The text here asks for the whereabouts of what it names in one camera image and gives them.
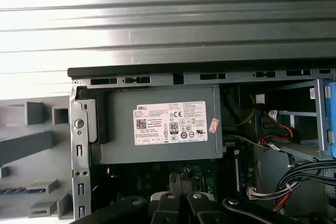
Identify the blue RAM stick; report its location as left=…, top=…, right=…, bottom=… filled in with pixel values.
left=0, top=187, right=27, bottom=196

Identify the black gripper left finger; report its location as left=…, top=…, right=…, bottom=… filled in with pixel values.
left=76, top=191, right=183, bottom=224

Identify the thin yellow wire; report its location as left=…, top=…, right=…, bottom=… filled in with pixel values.
left=232, top=94, right=257, bottom=128

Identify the black PC case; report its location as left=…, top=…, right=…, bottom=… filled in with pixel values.
left=67, top=67, right=336, bottom=224

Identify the black cable bundle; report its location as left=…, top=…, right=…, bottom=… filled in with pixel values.
left=272, top=154, right=336, bottom=213

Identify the green motherboard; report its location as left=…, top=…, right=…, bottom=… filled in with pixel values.
left=90, top=140, right=259, bottom=209

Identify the installed dark RAM stick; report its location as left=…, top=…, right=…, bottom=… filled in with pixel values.
left=235, top=152, right=244, bottom=196

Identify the grey power supply unit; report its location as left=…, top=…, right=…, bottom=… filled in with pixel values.
left=89, top=84, right=224, bottom=166

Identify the white plug with wires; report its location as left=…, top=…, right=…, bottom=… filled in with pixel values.
left=246, top=185, right=292, bottom=201

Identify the thin red wire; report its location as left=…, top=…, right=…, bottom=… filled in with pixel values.
left=258, top=126, right=296, bottom=147

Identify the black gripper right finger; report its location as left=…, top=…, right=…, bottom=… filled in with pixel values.
left=185, top=192, right=331, bottom=224

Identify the grey parts rack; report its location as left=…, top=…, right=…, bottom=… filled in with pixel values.
left=0, top=98, right=73, bottom=221

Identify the tall metal drive cage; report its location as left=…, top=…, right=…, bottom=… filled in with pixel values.
left=262, top=78, right=330, bottom=162

